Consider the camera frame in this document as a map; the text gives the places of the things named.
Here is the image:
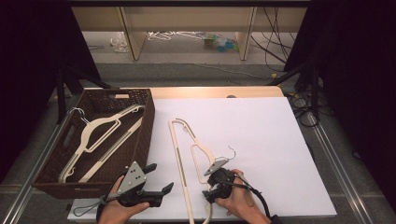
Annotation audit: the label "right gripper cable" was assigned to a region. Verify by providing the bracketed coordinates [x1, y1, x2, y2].
[228, 175, 276, 219]

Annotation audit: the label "black hanging cables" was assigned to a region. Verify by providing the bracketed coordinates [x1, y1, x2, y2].
[250, 7, 297, 73]

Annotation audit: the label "white paper sheet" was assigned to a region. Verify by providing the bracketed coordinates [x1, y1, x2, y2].
[66, 96, 338, 222]

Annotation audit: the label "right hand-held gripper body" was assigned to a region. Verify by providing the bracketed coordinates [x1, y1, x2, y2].
[203, 158, 237, 201]

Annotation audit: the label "black curtain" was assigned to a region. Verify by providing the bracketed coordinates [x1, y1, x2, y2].
[283, 0, 396, 214]
[0, 0, 102, 185]

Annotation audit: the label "thin floor cable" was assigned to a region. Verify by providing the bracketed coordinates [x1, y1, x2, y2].
[193, 63, 273, 79]

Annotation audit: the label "colourful plastic packets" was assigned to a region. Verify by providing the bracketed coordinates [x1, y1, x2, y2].
[202, 32, 239, 53]

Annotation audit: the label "person's right hand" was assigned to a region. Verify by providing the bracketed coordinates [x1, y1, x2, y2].
[214, 168, 272, 224]

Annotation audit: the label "brown woven basket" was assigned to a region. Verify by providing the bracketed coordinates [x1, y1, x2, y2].
[31, 88, 156, 200]

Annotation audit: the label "aluminium rail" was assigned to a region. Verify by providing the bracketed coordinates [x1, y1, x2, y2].
[0, 92, 82, 224]
[305, 111, 375, 224]

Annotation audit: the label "coiled black cables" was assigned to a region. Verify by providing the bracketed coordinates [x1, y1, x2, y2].
[287, 92, 322, 129]

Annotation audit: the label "person's left hand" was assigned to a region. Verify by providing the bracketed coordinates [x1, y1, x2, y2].
[97, 175, 150, 224]

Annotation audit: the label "white hangers on floor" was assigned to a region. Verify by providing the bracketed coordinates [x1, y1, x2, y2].
[147, 30, 204, 42]

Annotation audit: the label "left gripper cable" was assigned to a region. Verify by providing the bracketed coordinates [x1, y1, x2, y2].
[72, 194, 120, 217]

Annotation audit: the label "beige wooden desk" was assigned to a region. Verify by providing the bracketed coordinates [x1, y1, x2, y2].
[71, 6, 309, 62]

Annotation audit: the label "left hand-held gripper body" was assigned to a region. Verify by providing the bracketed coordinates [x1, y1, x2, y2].
[116, 161, 164, 209]

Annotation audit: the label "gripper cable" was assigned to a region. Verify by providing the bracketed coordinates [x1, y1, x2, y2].
[72, 194, 120, 217]
[228, 175, 276, 219]

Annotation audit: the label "cream plastic clothes hanger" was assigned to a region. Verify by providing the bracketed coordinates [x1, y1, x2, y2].
[167, 118, 237, 224]
[57, 104, 147, 185]

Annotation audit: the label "black metal stand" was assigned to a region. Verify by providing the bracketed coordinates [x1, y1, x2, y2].
[55, 64, 112, 125]
[266, 58, 322, 119]

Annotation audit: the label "clear plastic bag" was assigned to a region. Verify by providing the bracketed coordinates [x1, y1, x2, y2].
[109, 31, 130, 53]

